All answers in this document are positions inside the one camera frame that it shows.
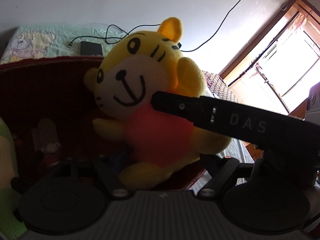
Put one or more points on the black smartphone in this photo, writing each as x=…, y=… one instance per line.
x=90, y=49

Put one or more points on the brown patterned side table cloth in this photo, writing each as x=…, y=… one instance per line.
x=217, y=88

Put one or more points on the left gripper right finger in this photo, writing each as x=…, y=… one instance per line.
x=222, y=172

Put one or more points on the wooden window frame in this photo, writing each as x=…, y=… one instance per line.
x=276, y=71

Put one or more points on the yellow tiger plush toy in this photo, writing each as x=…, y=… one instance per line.
x=142, y=87

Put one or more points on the red cardboard box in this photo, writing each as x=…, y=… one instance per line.
x=58, y=93

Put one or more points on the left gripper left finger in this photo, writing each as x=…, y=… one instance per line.
x=121, y=193

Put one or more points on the green avocado plush toy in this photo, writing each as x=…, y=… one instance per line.
x=11, y=228

